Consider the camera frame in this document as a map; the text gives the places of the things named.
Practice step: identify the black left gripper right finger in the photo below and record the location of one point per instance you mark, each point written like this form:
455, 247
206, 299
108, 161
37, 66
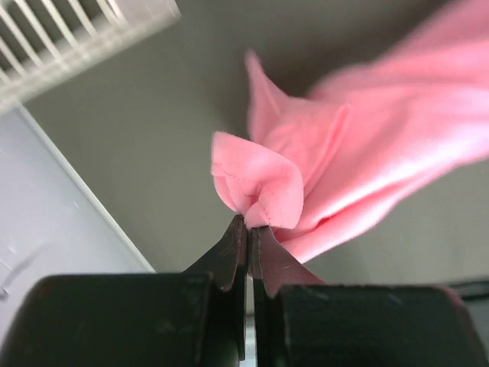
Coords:
271, 267

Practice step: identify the pink t shirt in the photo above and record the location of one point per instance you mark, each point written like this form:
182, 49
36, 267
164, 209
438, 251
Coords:
324, 169

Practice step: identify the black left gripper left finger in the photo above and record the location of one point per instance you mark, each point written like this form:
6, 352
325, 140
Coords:
226, 264

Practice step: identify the white file organizer rack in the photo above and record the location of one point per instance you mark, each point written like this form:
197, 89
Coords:
44, 43

